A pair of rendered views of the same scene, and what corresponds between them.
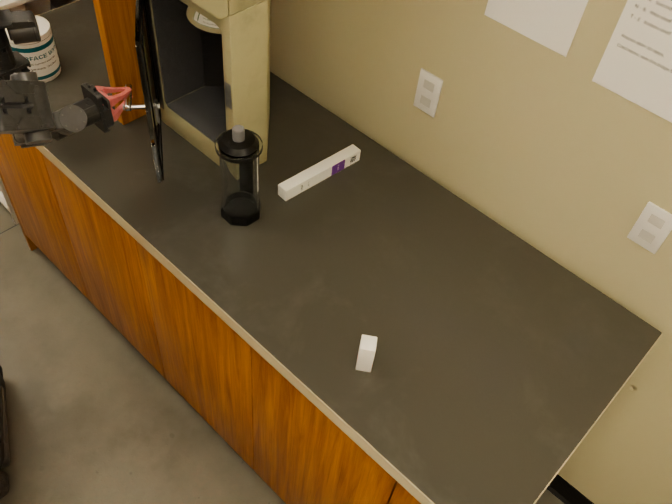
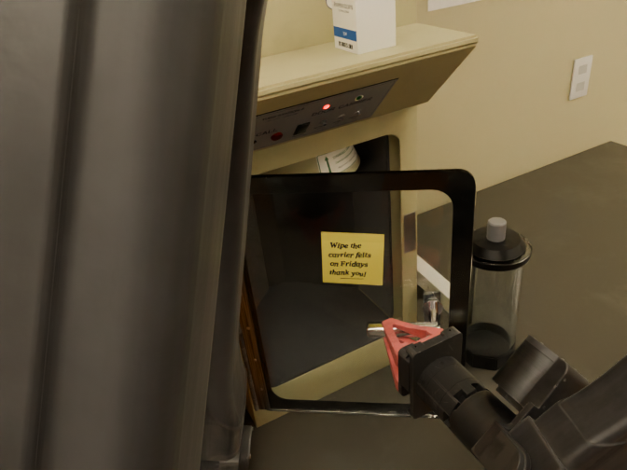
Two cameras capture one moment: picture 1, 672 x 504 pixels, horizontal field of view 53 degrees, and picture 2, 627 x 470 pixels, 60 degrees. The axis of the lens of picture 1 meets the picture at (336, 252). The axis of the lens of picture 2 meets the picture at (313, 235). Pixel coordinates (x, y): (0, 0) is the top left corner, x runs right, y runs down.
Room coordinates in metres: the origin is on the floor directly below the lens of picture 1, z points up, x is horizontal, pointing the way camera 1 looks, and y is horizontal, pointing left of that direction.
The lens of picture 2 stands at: (1.08, 1.01, 1.66)
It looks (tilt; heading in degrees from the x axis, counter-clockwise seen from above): 31 degrees down; 297
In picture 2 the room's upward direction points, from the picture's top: 7 degrees counter-clockwise
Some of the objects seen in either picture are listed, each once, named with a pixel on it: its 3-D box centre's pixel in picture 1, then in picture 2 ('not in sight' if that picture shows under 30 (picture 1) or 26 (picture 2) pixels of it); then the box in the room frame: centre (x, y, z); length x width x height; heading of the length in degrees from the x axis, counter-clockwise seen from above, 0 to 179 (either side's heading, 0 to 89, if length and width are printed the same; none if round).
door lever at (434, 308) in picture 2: (135, 97); (405, 321); (1.23, 0.50, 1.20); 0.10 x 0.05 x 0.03; 16
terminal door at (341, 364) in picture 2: (149, 81); (349, 311); (1.31, 0.50, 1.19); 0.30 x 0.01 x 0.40; 16
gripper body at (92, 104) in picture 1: (85, 112); (448, 388); (1.15, 0.59, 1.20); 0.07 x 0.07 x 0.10; 51
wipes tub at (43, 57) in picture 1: (32, 49); not in sight; (1.62, 0.95, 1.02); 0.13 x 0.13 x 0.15
